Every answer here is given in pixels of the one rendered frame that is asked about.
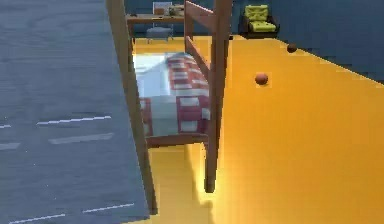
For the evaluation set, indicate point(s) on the wooden bunk bed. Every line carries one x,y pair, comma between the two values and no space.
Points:
218,100

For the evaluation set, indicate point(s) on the brown ball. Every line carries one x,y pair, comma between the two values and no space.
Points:
291,48

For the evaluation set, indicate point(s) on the grey chair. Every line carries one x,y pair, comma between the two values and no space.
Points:
160,32

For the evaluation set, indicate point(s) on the yellow cushioned armchair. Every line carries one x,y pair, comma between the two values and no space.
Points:
258,18

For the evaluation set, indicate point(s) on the red and white checked blanket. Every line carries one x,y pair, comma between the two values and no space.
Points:
186,110

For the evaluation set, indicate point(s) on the wooden desk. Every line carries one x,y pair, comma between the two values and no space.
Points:
153,19

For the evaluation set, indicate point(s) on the orange ball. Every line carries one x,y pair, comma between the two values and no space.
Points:
261,78

